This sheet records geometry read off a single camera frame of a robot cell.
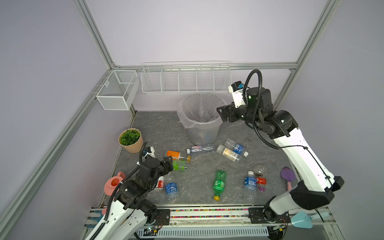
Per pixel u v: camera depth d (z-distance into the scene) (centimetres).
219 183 79
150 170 51
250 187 79
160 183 81
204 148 96
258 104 44
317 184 39
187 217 75
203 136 90
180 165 86
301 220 71
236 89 53
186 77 102
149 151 64
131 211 47
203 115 102
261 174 85
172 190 77
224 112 56
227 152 91
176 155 91
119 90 101
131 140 91
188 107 92
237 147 94
